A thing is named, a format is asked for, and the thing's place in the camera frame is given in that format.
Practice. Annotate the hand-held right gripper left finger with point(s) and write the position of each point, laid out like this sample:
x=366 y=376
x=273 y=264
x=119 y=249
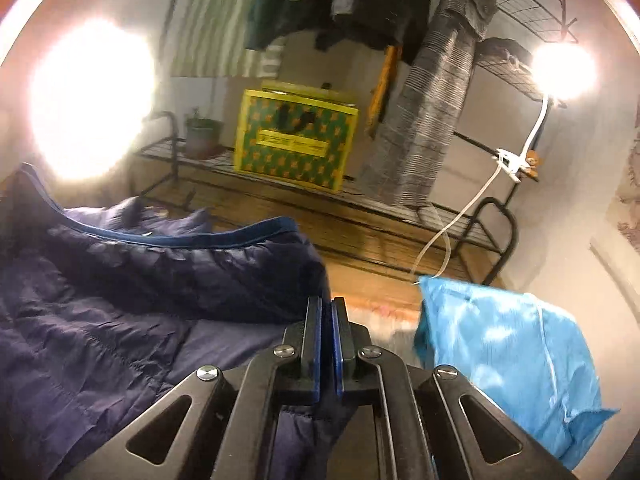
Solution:
x=314 y=360

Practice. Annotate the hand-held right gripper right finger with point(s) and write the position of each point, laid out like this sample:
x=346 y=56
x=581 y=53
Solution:
x=340 y=360

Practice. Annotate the navy quilted puffer jacket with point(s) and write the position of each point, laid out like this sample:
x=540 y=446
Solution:
x=100 y=310

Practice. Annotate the black metal clothes rack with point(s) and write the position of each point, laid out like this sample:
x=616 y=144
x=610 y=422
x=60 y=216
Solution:
x=512 y=237

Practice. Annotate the light blue garment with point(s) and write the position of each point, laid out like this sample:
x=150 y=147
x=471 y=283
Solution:
x=500 y=340

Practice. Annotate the yellow green patterned box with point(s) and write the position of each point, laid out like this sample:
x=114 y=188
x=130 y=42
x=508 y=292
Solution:
x=295 y=135

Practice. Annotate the small potted plant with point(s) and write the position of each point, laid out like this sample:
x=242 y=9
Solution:
x=202 y=137

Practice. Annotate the grey plaid hanging coat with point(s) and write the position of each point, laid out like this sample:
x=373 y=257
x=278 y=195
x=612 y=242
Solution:
x=425 y=110

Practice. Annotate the yellow hanging scarf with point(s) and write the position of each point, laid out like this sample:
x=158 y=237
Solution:
x=382 y=90

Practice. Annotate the small teddy bear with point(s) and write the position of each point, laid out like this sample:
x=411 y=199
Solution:
x=532 y=160

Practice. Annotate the dark teal hanging jacket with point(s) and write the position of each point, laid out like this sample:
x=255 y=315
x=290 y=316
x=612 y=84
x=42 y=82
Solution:
x=262 y=25

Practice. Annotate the black hanging jacket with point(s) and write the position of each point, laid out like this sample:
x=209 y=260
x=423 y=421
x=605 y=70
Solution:
x=390 y=20

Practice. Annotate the bright round studio light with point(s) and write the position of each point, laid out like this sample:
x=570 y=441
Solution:
x=90 y=95

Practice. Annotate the dark bundle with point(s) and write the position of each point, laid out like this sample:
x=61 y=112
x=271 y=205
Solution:
x=502 y=50

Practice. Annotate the white clip lamp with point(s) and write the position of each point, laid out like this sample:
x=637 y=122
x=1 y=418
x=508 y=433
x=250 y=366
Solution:
x=562 y=70

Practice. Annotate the landscape wall mural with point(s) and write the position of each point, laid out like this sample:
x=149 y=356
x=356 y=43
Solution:
x=627 y=180

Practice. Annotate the green striped wall poster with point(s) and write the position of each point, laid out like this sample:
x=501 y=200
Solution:
x=210 y=25

